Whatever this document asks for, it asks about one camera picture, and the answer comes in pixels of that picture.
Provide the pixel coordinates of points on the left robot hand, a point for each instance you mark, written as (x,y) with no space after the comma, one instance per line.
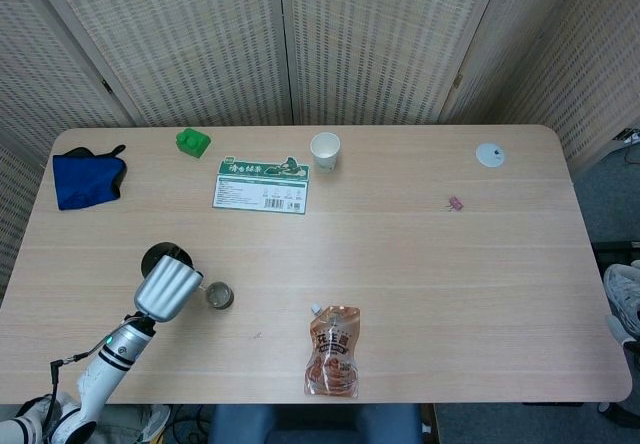
(165,289)

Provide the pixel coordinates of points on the black teapot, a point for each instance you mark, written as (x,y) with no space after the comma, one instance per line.
(152,259)

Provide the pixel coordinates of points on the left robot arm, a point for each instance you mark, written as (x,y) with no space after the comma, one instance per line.
(115,354)

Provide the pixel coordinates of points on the dark ceramic teacup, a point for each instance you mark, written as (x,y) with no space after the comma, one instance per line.
(220,298)

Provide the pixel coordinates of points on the green white product card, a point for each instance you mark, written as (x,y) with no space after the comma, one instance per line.
(250,194)

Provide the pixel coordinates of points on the blue black cloth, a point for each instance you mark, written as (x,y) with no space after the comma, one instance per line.
(85,179)

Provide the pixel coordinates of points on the olive fabric bundle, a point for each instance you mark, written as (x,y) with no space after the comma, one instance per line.
(130,424)

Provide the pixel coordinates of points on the green toy building brick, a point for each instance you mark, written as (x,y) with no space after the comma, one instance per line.
(192,142)

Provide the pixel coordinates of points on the peanut butter spout pouch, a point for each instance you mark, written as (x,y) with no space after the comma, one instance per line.
(332,359)

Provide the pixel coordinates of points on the white floral paper cup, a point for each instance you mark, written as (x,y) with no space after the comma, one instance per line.
(325,160)

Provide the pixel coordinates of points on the brass screen hinge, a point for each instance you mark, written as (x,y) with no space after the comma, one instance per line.
(457,81)
(106,85)

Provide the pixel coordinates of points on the pink binder clip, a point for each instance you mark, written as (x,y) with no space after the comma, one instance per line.
(455,203)

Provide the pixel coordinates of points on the white round grommet cover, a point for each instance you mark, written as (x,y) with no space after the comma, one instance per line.
(487,156)

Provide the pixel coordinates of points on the black metal table foot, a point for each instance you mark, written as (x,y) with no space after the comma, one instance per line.
(617,251)

